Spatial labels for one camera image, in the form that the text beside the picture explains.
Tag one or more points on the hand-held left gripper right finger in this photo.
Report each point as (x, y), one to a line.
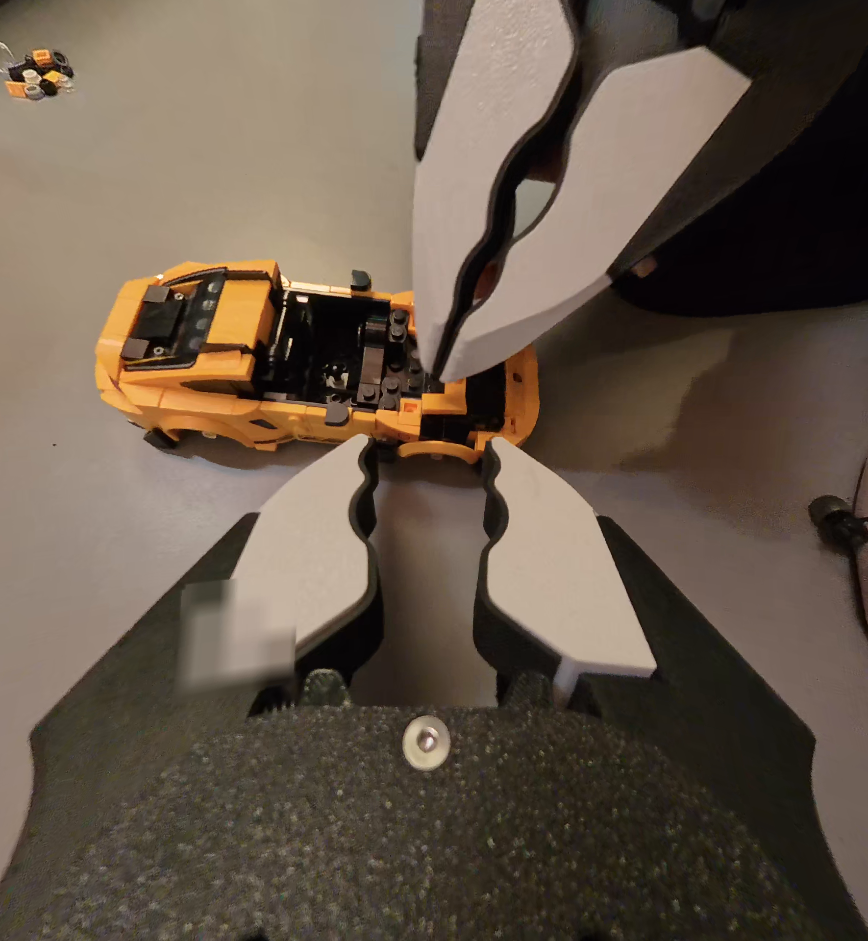
(566, 581)

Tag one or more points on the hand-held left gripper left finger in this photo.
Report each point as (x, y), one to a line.
(309, 551)

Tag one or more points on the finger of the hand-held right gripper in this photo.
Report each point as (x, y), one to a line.
(610, 184)
(470, 147)

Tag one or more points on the orange lego car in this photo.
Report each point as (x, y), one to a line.
(242, 309)

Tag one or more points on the person's right forearm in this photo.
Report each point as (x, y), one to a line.
(809, 242)

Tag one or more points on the cluster of small lego parts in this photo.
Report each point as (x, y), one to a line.
(37, 73)

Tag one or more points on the person's right hand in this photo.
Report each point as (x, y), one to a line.
(643, 267)

